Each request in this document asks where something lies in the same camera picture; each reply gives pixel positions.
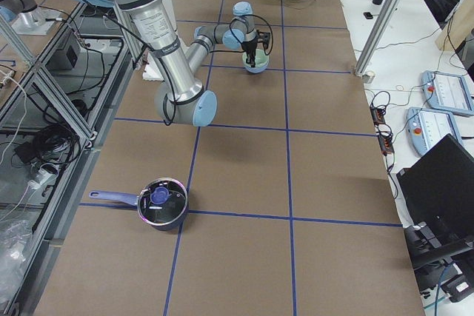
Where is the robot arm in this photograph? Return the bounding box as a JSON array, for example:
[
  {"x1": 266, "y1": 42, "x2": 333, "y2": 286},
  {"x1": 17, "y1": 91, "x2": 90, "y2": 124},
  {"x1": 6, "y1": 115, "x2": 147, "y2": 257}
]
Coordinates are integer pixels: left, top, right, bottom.
[{"x1": 79, "y1": 0, "x2": 267, "y2": 127}]

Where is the blue teach pendant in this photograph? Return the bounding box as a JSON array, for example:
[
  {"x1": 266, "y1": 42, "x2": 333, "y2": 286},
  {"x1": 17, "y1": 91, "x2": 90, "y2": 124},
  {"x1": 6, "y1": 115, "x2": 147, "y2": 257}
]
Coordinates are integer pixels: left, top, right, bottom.
[
  {"x1": 421, "y1": 71, "x2": 473, "y2": 117},
  {"x1": 407, "y1": 107, "x2": 464, "y2": 156}
]

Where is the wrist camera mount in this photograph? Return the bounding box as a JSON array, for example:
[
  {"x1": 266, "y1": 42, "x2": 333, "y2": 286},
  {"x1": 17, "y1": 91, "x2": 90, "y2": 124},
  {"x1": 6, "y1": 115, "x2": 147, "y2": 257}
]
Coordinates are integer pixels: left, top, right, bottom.
[{"x1": 257, "y1": 30, "x2": 273, "y2": 50}]

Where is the green bowl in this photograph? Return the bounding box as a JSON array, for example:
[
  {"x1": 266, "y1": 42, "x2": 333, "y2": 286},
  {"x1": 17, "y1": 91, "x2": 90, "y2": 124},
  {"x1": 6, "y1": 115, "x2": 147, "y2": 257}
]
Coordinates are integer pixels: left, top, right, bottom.
[{"x1": 242, "y1": 49, "x2": 270, "y2": 64}]

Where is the far blue teach pendant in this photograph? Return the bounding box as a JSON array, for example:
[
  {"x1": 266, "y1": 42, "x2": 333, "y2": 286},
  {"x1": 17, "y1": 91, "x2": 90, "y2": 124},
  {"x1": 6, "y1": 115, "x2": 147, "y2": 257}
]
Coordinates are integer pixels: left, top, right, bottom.
[{"x1": 421, "y1": 71, "x2": 473, "y2": 117}]

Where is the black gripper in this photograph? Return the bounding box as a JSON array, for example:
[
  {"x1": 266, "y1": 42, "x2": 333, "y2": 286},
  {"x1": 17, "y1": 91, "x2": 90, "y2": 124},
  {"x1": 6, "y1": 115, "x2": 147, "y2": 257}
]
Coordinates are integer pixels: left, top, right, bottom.
[{"x1": 241, "y1": 38, "x2": 258, "y2": 67}]

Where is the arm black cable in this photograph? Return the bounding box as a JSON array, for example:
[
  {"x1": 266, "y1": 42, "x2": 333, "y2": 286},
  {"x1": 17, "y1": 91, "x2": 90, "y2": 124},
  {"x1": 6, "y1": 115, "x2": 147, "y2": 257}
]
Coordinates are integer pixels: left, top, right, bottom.
[{"x1": 210, "y1": 14, "x2": 273, "y2": 58}]

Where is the aluminium frame post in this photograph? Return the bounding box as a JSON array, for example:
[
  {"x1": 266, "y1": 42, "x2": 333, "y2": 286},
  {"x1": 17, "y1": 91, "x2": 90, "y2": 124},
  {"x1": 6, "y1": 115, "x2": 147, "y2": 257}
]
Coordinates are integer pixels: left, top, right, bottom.
[{"x1": 353, "y1": 0, "x2": 400, "y2": 80}]

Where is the blue bowl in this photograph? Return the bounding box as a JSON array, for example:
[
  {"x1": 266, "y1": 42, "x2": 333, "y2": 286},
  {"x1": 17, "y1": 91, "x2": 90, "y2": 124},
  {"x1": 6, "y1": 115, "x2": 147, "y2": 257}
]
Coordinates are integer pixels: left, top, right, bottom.
[{"x1": 244, "y1": 62, "x2": 268, "y2": 74}]

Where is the white camera mast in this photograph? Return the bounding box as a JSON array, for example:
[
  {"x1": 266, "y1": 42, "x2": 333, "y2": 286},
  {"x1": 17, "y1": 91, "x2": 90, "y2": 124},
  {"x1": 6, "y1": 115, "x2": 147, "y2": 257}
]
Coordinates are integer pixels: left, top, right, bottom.
[{"x1": 162, "y1": 0, "x2": 178, "y2": 35}]

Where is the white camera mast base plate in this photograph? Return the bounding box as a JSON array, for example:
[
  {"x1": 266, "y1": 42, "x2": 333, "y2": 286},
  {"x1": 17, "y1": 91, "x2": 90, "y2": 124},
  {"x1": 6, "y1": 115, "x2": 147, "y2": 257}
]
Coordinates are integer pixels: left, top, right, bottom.
[{"x1": 142, "y1": 59, "x2": 163, "y2": 81}]

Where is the black laptop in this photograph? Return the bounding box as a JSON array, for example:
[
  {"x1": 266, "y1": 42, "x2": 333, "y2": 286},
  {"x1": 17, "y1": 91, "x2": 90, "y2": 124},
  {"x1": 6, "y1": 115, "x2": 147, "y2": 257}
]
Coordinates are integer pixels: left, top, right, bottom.
[{"x1": 395, "y1": 132, "x2": 474, "y2": 269}]

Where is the crumpled clear plastic bag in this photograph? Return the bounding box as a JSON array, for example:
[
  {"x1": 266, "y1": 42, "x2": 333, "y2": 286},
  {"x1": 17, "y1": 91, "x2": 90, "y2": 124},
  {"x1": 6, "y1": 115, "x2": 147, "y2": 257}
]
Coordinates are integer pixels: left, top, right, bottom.
[{"x1": 1, "y1": 219, "x2": 33, "y2": 303}]

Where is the black cable hub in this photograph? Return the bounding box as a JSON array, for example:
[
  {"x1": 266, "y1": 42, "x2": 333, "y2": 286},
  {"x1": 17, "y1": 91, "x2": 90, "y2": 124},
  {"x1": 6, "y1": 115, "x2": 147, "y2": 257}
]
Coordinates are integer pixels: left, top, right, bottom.
[
  {"x1": 370, "y1": 108, "x2": 386, "y2": 125},
  {"x1": 377, "y1": 133, "x2": 395, "y2": 156}
]

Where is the dark blue saucepan with lid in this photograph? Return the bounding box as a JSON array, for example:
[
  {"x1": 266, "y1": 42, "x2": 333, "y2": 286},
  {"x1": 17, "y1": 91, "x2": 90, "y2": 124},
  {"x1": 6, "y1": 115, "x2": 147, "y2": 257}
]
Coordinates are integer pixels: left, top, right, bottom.
[{"x1": 89, "y1": 178, "x2": 189, "y2": 231}]

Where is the near blue teach pendant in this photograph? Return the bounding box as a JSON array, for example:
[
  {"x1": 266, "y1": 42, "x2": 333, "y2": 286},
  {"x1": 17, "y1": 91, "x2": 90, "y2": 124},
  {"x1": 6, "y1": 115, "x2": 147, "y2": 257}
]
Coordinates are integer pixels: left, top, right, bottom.
[{"x1": 407, "y1": 107, "x2": 464, "y2": 156}]

